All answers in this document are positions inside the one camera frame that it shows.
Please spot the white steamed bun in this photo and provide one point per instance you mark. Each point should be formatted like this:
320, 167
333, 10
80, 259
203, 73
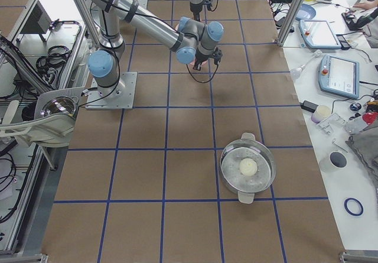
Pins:
248, 167

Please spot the white cup dark inside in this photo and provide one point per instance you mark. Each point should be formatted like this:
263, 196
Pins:
334, 161

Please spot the pink bowl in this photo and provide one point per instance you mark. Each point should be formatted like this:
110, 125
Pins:
197, 65

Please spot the white purple cup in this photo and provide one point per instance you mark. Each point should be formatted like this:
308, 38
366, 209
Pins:
321, 112

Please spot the grey cloth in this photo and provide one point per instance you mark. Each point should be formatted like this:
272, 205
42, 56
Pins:
364, 145

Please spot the black power adapter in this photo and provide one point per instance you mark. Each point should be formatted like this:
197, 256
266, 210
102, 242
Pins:
308, 106

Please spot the steel steamer pot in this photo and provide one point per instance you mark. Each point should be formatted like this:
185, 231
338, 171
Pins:
243, 186

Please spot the blue plate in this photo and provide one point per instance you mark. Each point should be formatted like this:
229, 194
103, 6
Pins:
305, 12

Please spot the aluminium frame post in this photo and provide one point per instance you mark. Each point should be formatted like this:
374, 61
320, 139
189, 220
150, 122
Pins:
289, 20

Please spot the blue teach pendant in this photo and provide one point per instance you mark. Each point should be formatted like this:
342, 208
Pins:
339, 76
317, 34

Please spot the upper blue teach pendant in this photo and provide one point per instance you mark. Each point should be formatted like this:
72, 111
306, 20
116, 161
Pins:
317, 34

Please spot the lower blue teach pendant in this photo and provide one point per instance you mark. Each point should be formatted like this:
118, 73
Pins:
339, 76

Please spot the glass pot lid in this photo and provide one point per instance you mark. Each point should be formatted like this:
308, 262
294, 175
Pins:
61, 104

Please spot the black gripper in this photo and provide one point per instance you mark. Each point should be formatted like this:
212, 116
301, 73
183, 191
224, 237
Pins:
195, 9
202, 59

